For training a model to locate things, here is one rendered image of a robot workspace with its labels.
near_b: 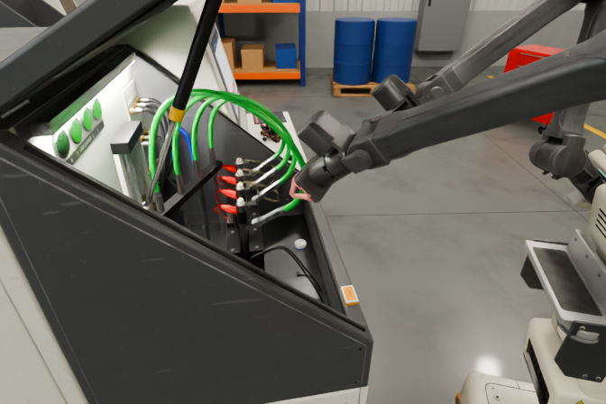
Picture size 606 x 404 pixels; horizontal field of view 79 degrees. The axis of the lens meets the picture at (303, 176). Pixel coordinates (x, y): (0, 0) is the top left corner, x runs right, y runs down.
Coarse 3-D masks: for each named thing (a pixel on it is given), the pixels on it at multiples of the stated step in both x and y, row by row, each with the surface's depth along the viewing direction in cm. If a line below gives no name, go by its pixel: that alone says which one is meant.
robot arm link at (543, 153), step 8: (544, 144) 90; (552, 144) 88; (560, 144) 86; (536, 152) 91; (544, 152) 88; (536, 160) 92; (544, 160) 88; (544, 168) 90; (552, 176) 89; (560, 176) 87
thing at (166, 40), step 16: (192, 0) 120; (160, 16) 103; (176, 16) 104; (192, 16) 105; (144, 32) 105; (160, 32) 105; (176, 32) 106; (192, 32) 107; (144, 48) 107; (160, 48) 107; (176, 48) 108; (208, 48) 118; (160, 64) 109; (176, 64) 110; (208, 64) 112; (208, 80) 114; (224, 112) 120; (240, 112) 161
